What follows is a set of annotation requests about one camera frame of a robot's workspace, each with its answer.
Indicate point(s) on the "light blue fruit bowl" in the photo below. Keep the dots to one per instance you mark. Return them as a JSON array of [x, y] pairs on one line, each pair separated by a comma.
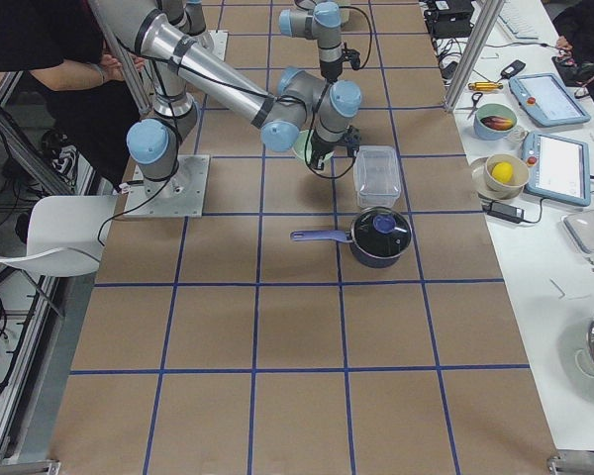
[[494, 121]]

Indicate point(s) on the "beige plate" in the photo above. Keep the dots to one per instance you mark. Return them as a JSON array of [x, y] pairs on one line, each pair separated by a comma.
[[478, 167]]

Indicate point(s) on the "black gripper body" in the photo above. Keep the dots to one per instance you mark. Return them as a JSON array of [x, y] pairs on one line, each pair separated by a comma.
[[319, 148], [331, 72]]

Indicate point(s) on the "aluminium frame post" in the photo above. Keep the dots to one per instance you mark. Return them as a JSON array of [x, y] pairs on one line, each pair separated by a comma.
[[484, 24]]

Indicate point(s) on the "clear plastic container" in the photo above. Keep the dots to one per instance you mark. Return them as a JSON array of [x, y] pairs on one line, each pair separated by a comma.
[[376, 176]]

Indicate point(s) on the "black power adapter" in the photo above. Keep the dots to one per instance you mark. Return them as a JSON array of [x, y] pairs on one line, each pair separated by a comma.
[[504, 212]]

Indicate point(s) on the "green bowl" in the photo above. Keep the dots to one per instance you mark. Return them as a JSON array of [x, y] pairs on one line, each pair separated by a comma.
[[302, 147]]

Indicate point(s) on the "beige bowl with lemon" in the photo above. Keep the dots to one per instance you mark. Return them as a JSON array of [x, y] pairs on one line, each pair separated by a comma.
[[505, 173]]

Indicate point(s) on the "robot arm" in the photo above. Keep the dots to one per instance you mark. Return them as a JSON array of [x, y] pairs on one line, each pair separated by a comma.
[[172, 36], [321, 23]]

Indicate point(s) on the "person in black shirt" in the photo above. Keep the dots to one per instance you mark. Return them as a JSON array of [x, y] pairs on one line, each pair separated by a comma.
[[60, 44]]

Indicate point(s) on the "dark blue saucepan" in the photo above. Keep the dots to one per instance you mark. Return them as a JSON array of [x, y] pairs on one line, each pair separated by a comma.
[[377, 237]]

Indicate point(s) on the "teach pendant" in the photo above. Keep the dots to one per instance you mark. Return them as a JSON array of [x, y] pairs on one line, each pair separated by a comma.
[[559, 168], [546, 100]]

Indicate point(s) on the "black computer box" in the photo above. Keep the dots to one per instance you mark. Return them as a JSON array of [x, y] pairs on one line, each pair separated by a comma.
[[449, 19]]

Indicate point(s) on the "lower teach pendant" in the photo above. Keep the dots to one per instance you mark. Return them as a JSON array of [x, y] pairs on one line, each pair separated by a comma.
[[559, 168]]

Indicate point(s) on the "white chair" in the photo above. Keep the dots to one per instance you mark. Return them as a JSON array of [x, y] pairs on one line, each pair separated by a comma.
[[66, 235]]

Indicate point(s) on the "yellow screwdriver tool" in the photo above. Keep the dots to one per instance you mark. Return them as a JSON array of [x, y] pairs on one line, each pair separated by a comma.
[[485, 86]]

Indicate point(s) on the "black car key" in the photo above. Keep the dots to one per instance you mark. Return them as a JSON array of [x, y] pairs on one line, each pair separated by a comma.
[[512, 69]]

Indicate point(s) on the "scissors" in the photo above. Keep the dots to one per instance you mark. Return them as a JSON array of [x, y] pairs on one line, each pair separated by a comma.
[[475, 100]]

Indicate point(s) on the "grey lidded box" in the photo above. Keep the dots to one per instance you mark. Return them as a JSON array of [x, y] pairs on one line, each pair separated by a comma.
[[581, 228]]

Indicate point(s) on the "upper teach pendant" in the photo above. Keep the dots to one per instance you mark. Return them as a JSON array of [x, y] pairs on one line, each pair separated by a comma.
[[546, 100]]

